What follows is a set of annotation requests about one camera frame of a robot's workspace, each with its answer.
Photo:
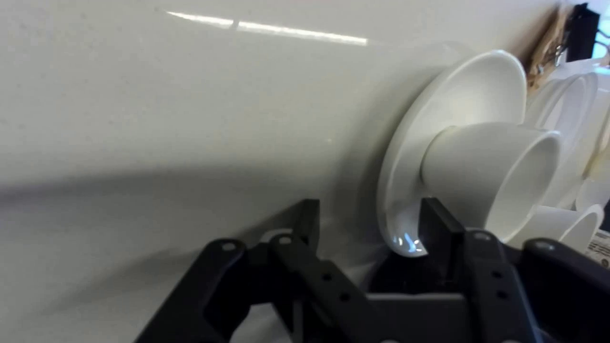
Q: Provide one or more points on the white saucer plate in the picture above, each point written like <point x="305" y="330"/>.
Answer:
<point x="469" y="88"/>

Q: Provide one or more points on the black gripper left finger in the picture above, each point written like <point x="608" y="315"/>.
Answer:
<point x="307" y="222"/>

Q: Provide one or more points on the small white teacup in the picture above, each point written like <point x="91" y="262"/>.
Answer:
<point x="507" y="178"/>

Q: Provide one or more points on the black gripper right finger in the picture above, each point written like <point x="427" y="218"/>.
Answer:
<point x="438" y="231"/>

